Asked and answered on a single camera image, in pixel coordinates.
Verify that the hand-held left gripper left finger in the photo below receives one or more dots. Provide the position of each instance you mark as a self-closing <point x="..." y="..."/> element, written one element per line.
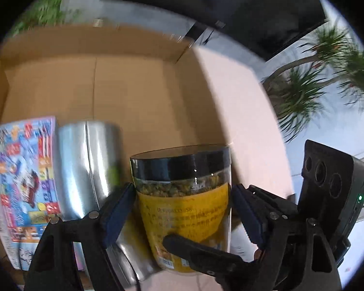
<point x="116" y="215"/>

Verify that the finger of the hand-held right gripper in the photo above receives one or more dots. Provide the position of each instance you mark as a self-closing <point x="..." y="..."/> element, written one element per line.
<point x="200" y="256"/>

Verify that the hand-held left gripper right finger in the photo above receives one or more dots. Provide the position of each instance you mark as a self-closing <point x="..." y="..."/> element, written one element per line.
<point x="249" y="218"/>

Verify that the clear jar with yellow label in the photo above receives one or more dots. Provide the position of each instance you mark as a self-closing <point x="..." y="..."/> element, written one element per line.
<point x="182" y="200"/>

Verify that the cardboard box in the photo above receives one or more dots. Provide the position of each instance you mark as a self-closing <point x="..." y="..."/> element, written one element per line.
<point x="139" y="91"/>

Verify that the silver metal can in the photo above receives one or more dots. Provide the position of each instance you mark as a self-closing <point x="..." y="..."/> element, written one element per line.
<point x="85" y="166"/>

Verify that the colourful printed carton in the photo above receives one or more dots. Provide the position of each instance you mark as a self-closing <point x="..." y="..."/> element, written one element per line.
<point x="21" y="188"/>

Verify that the palm-like potted plant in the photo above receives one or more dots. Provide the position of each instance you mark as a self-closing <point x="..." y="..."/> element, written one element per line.
<point x="309" y="81"/>

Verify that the black television screen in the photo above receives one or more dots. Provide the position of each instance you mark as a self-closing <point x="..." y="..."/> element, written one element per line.
<point x="230" y="3"/>

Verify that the green leafy plant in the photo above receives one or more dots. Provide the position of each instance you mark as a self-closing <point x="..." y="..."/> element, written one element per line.
<point x="45" y="6"/>

